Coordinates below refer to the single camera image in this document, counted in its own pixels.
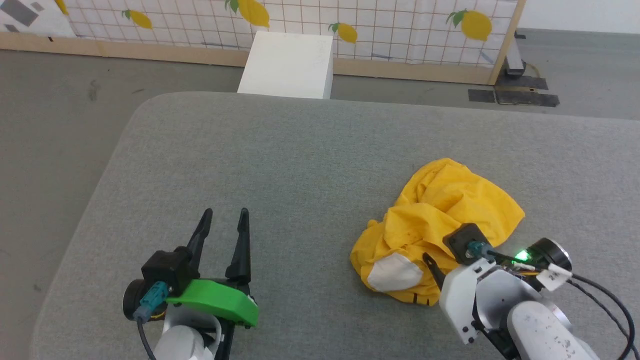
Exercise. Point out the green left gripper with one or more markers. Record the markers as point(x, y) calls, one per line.
point(215, 300)

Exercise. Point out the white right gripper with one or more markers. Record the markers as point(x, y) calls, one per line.
point(462, 300)

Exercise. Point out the yellow garment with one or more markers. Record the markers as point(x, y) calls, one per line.
point(450, 210)

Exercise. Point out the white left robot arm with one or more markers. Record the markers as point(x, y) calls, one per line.
point(182, 340)

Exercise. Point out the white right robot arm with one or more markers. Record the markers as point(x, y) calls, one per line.
point(545, 330)

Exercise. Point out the white box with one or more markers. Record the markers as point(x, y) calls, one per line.
point(290, 65)

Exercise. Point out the black floor tape patch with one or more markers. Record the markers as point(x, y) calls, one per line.
point(525, 96)

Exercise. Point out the lemon print partition screen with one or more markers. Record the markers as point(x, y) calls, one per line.
point(390, 30)
point(415, 71)

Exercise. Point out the grey metal partition foot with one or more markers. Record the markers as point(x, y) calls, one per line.
point(515, 62)

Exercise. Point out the white panel with grey shapes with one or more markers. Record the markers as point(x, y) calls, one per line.
point(30, 17)

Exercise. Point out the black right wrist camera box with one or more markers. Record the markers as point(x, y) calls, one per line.
point(462, 240)

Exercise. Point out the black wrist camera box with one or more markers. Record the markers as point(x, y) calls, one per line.
point(462, 240)
point(167, 267)

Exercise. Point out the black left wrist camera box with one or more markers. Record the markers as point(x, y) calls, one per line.
point(167, 267)

